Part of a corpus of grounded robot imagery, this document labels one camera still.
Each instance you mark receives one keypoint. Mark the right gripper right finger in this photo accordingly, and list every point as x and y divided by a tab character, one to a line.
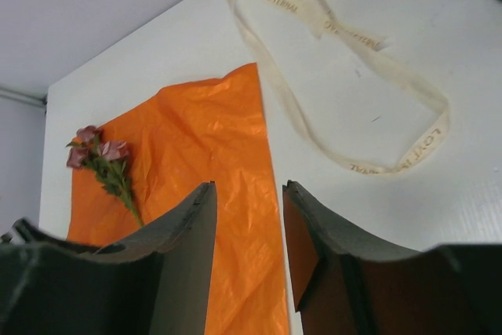
346	280

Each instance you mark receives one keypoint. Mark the cream printed ribbon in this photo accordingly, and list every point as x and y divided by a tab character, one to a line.
343	95

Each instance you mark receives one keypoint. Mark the orange paper flower wrapping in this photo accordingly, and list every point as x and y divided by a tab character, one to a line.
214	130

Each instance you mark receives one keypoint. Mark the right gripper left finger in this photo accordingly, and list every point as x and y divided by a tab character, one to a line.
154	281

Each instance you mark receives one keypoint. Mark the mauve rose stem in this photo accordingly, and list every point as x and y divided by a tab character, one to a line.
109	162

